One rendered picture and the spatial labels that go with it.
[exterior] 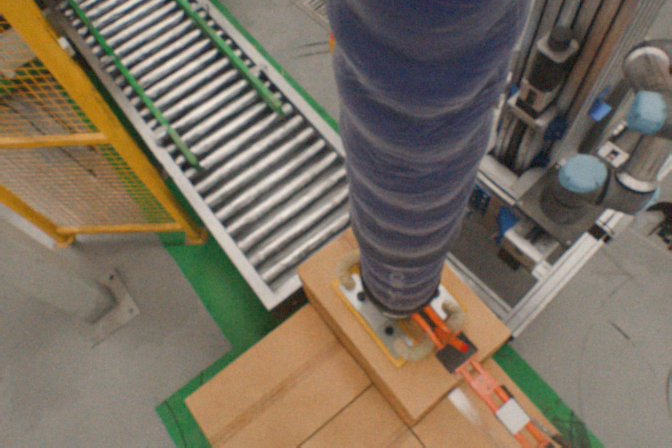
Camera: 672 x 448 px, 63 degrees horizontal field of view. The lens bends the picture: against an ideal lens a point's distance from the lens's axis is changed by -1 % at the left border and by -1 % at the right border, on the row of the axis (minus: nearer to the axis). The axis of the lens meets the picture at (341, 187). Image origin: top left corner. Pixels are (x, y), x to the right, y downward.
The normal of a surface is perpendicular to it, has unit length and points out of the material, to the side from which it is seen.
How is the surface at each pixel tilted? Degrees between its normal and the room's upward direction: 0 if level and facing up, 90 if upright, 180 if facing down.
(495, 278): 0
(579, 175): 7
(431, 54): 101
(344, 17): 76
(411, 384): 0
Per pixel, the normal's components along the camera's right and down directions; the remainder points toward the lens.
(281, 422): -0.07, -0.45
